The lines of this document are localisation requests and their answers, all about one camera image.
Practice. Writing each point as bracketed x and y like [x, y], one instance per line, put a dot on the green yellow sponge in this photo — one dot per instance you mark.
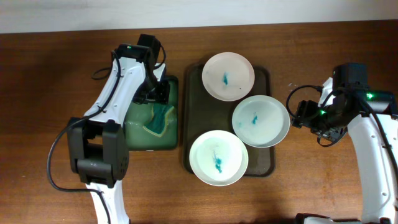
[159, 119]

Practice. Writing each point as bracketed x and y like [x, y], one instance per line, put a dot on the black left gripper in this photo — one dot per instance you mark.
[163, 98]

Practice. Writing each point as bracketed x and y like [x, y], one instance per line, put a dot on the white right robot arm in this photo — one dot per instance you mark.
[348, 106]

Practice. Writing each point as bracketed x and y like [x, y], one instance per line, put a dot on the green water tray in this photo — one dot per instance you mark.
[139, 139]

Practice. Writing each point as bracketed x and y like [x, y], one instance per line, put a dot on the pale green plate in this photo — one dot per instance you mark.
[218, 158]

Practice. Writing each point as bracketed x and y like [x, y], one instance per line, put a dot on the large dark serving tray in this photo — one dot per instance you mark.
[202, 113]

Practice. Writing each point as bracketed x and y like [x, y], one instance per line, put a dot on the pale grey plate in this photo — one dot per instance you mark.
[260, 121]

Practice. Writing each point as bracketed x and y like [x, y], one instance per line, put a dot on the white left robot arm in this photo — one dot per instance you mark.
[96, 142]

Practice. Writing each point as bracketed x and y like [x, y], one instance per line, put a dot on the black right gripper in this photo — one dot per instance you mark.
[303, 115]

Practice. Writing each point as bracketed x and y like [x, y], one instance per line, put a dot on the pinkish white plate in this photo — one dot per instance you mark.
[228, 76]

